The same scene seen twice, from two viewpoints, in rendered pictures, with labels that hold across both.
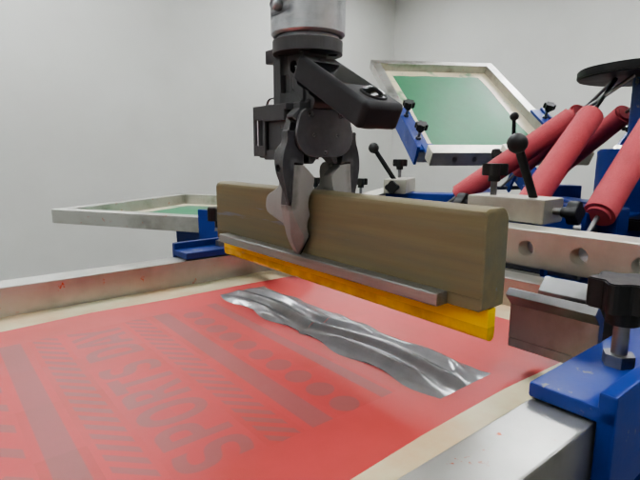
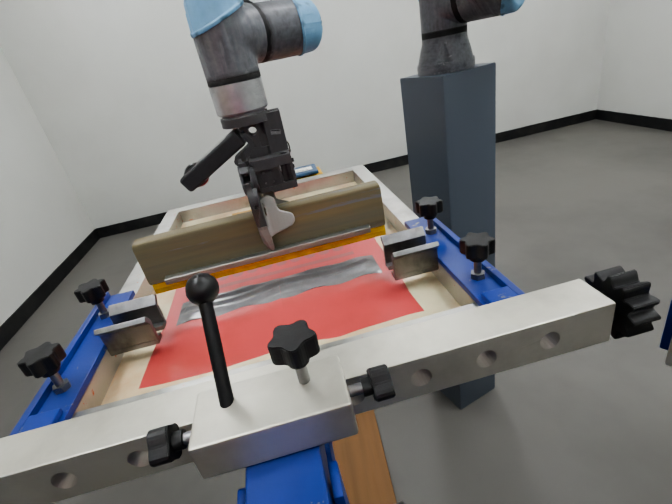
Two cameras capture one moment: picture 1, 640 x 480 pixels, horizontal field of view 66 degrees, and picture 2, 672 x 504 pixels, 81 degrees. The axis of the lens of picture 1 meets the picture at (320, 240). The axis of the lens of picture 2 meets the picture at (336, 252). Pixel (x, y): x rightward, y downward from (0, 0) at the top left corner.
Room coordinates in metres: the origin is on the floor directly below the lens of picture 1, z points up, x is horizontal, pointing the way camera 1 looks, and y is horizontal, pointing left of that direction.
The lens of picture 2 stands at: (0.93, -0.44, 1.31)
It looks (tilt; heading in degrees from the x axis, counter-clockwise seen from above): 27 degrees down; 124
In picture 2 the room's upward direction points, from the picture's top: 12 degrees counter-clockwise
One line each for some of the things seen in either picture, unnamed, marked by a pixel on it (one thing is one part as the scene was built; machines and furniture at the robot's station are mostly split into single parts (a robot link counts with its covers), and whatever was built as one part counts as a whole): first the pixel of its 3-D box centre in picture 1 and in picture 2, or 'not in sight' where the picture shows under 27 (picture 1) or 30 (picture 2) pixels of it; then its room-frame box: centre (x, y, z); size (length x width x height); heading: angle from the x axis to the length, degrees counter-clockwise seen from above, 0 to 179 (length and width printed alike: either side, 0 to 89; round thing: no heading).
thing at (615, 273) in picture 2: not in sight; (606, 305); (0.98, -0.03, 1.02); 0.07 x 0.06 x 0.07; 129
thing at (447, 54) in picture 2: not in sight; (444, 50); (0.63, 0.72, 1.25); 0.15 x 0.15 x 0.10
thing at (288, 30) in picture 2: not in sight; (276, 31); (0.54, 0.11, 1.35); 0.11 x 0.11 x 0.08; 71
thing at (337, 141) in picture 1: (303, 104); (260, 153); (0.53, 0.02, 1.19); 0.09 x 0.08 x 0.12; 39
